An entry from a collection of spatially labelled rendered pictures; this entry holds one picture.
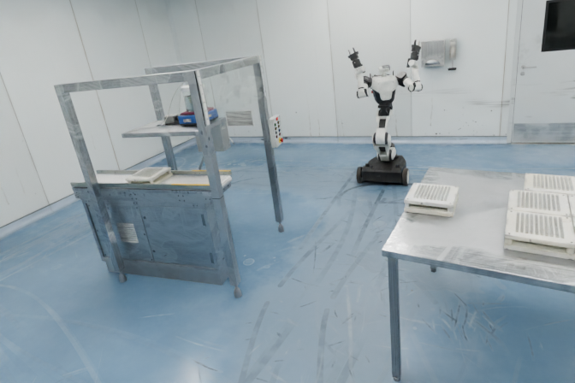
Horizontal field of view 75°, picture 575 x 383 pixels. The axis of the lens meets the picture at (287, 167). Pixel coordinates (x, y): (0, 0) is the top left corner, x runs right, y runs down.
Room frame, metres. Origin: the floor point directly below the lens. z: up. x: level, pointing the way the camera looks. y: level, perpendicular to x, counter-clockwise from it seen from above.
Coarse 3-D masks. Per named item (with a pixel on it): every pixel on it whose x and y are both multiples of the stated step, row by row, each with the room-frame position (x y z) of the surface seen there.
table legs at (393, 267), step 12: (396, 264) 1.47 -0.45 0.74; (396, 276) 1.46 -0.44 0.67; (396, 288) 1.46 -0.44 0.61; (396, 300) 1.46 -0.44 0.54; (396, 312) 1.46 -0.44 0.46; (396, 324) 1.46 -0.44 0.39; (396, 336) 1.46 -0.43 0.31; (396, 348) 1.47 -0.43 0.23; (396, 360) 1.47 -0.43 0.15; (396, 372) 1.47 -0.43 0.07
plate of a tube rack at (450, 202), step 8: (416, 184) 1.98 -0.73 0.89; (424, 184) 1.97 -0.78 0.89; (408, 192) 1.88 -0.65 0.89; (456, 192) 1.81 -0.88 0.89; (408, 200) 1.79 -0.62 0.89; (416, 200) 1.78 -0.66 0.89; (424, 200) 1.77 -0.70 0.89; (432, 200) 1.76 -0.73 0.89; (440, 200) 1.74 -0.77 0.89; (448, 200) 1.73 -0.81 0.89
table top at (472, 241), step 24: (432, 168) 2.36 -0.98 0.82; (456, 168) 2.30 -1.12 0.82; (480, 192) 1.91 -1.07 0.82; (504, 192) 1.87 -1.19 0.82; (408, 216) 1.75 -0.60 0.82; (432, 216) 1.71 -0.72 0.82; (456, 216) 1.68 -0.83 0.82; (480, 216) 1.65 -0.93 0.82; (504, 216) 1.62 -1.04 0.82; (408, 240) 1.52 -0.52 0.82; (432, 240) 1.49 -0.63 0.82; (456, 240) 1.47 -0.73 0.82; (480, 240) 1.44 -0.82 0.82; (432, 264) 1.35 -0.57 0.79; (456, 264) 1.30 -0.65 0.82; (480, 264) 1.28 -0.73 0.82; (504, 264) 1.26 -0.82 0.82; (528, 264) 1.24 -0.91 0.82; (552, 264) 1.22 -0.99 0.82; (552, 288) 1.12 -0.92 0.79
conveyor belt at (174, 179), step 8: (96, 176) 3.07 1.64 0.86; (104, 176) 3.04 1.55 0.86; (112, 176) 3.01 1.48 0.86; (120, 176) 2.98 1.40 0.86; (128, 176) 2.95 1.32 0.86; (176, 176) 2.79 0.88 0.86; (184, 176) 2.77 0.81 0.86; (192, 176) 2.74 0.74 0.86; (200, 176) 2.72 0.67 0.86; (224, 176) 2.65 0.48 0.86; (208, 184) 2.53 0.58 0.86; (224, 184) 2.54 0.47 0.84
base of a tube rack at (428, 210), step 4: (456, 200) 1.81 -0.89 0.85; (412, 204) 1.82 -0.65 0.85; (456, 204) 1.80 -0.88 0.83; (404, 208) 1.80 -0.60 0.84; (408, 208) 1.79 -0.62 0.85; (412, 208) 1.79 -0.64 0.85; (416, 208) 1.78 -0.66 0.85; (420, 208) 1.77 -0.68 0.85; (424, 208) 1.77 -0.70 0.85; (428, 208) 1.76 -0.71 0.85; (432, 208) 1.76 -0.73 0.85; (436, 208) 1.75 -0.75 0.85; (440, 208) 1.75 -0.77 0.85; (412, 212) 1.78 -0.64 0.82; (416, 212) 1.77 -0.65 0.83; (420, 212) 1.76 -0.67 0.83; (424, 212) 1.75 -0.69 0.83; (428, 212) 1.74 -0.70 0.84; (432, 212) 1.73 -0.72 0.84; (436, 212) 1.72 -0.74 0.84; (440, 212) 1.71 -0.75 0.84; (444, 212) 1.70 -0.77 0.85; (448, 216) 1.69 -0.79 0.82; (452, 216) 1.68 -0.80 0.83
